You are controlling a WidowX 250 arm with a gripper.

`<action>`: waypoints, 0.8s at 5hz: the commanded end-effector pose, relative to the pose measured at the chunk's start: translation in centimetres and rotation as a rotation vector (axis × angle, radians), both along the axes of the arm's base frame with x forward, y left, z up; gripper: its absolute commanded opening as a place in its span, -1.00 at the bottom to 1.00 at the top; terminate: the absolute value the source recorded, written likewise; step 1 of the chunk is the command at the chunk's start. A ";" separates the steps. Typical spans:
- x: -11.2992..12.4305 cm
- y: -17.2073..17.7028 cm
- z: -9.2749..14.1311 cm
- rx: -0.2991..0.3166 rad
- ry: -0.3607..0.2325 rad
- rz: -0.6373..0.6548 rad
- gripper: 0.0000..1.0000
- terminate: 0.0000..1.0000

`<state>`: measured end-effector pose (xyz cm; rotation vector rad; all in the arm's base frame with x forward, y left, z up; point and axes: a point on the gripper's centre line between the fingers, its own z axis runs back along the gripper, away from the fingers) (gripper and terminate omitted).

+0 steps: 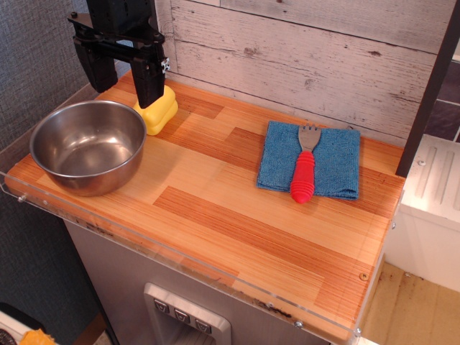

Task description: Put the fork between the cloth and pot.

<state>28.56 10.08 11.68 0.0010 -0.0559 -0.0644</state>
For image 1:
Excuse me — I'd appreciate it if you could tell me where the grey toy fridge cabinet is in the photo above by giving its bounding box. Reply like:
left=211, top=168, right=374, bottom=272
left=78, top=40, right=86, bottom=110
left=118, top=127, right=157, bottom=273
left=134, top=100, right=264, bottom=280
left=66, top=222, right=361, bottom=344

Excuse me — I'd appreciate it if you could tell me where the stainless steel pot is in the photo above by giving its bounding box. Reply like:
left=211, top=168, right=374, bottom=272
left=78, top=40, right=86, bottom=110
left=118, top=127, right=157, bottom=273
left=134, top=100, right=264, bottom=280
left=29, top=101, right=147, bottom=196

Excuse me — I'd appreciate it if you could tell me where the silver dispenser button panel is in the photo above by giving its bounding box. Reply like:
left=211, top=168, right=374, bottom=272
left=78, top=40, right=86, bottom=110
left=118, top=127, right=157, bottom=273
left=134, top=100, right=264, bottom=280
left=144, top=282, right=232, bottom=344

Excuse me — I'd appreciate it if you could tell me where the dark vertical post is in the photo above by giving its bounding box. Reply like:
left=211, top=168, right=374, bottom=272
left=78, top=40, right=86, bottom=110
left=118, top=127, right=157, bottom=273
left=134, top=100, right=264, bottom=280
left=395, top=1, right=459, bottom=178

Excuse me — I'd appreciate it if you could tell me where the yellow object at corner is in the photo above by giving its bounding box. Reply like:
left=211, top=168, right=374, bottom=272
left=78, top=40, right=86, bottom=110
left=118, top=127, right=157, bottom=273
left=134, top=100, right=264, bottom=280
left=19, top=329, right=56, bottom=345

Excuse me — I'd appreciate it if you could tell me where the clear acrylic table guard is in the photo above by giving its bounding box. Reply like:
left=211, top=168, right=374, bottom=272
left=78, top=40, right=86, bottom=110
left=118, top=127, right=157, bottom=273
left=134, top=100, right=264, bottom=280
left=5, top=167, right=402, bottom=344

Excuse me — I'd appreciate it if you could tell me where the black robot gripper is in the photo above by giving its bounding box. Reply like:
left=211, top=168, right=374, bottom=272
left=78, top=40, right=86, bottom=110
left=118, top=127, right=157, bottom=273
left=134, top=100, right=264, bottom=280
left=68, top=0, right=169, bottom=109

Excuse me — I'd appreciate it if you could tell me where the yellow plastic toy block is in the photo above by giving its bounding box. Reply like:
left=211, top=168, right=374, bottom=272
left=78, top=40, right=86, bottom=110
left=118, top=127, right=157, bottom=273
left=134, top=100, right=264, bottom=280
left=133, top=86, right=178, bottom=136

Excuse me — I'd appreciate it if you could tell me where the red handled metal fork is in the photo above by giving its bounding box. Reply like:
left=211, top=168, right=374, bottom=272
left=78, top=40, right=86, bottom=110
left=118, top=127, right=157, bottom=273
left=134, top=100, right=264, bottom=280
left=290, top=125, right=321, bottom=203

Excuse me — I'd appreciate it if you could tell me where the blue folded cloth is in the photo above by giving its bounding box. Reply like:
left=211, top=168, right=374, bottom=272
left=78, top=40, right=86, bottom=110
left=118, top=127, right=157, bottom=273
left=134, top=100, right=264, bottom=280
left=257, top=121, right=361, bottom=201

